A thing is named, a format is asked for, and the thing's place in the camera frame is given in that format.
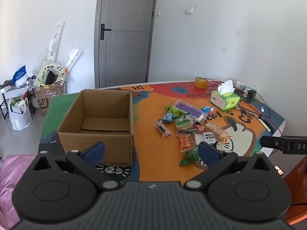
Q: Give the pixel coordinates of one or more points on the small green snack packet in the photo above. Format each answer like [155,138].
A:
[173,110]

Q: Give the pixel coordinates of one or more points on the black shoe rack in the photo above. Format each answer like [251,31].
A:
[4,100]

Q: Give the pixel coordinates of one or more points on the blue plastic bag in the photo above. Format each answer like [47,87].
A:
[19,74]

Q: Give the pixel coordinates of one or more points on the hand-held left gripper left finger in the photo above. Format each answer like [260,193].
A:
[94,151]

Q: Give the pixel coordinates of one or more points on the white power strip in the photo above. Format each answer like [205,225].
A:
[241,85]

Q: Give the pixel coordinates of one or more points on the green tissue box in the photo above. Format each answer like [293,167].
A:
[223,100]

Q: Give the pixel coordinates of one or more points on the brown printed cardboard box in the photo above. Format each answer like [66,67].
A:
[48,95]

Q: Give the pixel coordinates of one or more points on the clear packet of black cookies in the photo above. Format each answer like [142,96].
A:
[162,129]

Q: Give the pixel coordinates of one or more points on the tall white foam board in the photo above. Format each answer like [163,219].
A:
[55,40]

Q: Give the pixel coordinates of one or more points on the grey room door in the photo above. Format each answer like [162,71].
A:
[127,36]

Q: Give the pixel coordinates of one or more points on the blue snack packet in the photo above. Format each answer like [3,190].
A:
[168,117]

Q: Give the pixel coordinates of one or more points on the short white foam board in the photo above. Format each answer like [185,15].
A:
[73,57]

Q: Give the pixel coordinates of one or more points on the pink blanket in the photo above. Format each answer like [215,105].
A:
[10,186]

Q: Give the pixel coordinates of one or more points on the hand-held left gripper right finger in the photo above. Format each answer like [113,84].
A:
[209,153]

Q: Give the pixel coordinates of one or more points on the green triangular snack packet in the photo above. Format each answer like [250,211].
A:
[189,159]

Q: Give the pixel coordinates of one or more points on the white packet with black label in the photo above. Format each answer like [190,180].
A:
[208,137]

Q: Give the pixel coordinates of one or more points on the black power adapter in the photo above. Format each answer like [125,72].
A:
[251,94]

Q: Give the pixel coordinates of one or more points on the green label cake packet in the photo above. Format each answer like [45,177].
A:
[183,123]

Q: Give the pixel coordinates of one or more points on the white light switch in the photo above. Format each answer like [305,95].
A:
[189,10]

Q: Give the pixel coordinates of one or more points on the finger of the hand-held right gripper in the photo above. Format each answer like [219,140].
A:
[271,142]

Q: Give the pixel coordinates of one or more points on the beige wafer packet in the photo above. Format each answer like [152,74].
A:
[217,131]

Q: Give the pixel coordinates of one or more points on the orange snack packet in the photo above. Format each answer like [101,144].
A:
[186,142]

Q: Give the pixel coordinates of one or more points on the blue white candy packet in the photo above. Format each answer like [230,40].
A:
[207,110]

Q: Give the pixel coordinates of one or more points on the white shopping bag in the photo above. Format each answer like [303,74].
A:
[20,117]

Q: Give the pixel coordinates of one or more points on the red snack packet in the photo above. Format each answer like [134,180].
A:
[199,128]

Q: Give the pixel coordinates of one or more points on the yellow tape roll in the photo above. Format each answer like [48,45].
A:
[200,83]

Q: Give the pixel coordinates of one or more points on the white marker pen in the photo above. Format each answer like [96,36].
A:
[266,123]

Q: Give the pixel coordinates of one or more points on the colourful cartoon table mat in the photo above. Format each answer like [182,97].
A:
[148,148]

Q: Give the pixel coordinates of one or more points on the purple snack packet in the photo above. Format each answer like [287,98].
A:
[189,110]

